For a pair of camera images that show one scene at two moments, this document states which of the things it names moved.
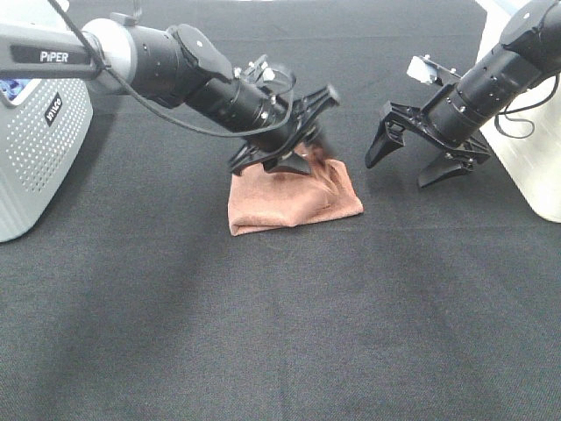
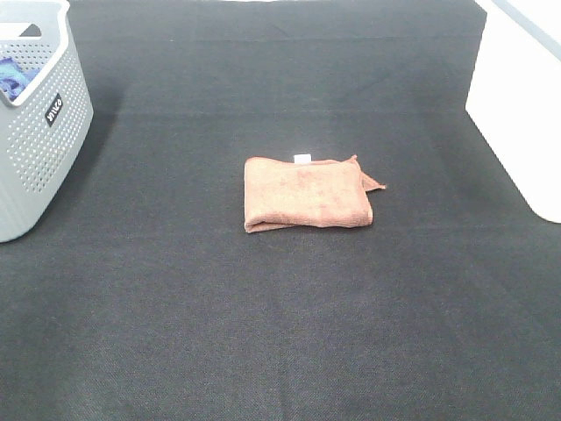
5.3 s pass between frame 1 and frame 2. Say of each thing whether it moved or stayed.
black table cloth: stayed
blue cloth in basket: stayed
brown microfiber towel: moved
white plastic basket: stayed
